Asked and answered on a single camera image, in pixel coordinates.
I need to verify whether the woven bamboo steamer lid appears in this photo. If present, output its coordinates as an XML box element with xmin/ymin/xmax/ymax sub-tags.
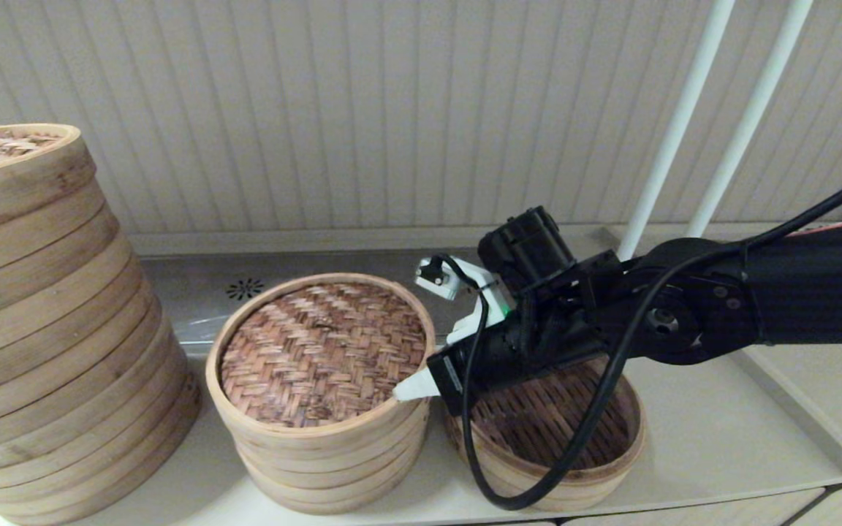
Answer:
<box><xmin>206</xmin><ymin>272</ymin><xmax>436</xmax><ymax>446</ymax></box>

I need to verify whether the low bamboo steamer basket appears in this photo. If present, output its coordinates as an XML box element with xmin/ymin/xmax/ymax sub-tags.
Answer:
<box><xmin>444</xmin><ymin>357</ymin><xmax>647</xmax><ymax>514</ymax></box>

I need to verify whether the tall bamboo steamer stack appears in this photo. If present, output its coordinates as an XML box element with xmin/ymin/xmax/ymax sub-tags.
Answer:
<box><xmin>0</xmin><ymin>175</ymin><xmax>201</xmax><ymax>526</ymax></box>

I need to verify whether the white metal pole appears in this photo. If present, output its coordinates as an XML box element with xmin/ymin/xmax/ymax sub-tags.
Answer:
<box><xmin>615</xmin><ymin>0</ymin><xmax>737</xmax><ymax>262</ymax></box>
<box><xmin>686</xmin><ymin>0</ymin><xmax>816</xmax><ymax>238</ymax></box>

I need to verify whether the stainless steel vented panel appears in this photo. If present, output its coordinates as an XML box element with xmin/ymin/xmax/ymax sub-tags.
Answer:
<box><xmin>140</xmin><ymin>248</ymin><xmax>495</xmax><ymax>355</ymax></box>

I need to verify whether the white counter cabinet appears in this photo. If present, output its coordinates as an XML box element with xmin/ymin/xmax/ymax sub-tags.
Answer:
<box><xmin>458</xmin><ymin>479</ymin><xmax>842</xmax><ymax>526</ymax></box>

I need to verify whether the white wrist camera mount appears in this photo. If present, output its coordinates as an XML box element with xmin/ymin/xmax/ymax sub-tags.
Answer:
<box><xmin>414</xmin><ymin>254</ymin><xmax>518</xmax><ymax>348</ymax></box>

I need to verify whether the black cable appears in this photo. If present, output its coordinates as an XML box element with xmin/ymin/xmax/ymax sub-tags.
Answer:
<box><xmin>432</xmin><ymin>162</ymin><xmax>842</xmax><ymax>511</ymax></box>

